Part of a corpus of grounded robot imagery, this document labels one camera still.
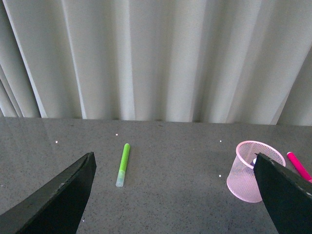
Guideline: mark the white curtain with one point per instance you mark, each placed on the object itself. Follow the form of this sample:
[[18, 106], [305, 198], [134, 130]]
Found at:
[[216, 61]]

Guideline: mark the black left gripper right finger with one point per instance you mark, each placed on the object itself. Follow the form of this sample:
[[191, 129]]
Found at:
[[286, 195]]

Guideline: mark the pink marker pen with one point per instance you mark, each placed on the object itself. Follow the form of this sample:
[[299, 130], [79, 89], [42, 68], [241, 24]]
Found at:
[[299, 166]]

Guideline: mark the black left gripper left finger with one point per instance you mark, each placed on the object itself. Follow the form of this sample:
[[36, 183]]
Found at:
[[57, 207]]

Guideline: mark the green marker pen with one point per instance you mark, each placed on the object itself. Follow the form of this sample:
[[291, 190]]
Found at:
[[123, 165]]

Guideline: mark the pink mesh cup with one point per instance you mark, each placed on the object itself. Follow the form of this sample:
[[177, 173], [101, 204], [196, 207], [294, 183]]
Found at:
[[241, 180]]

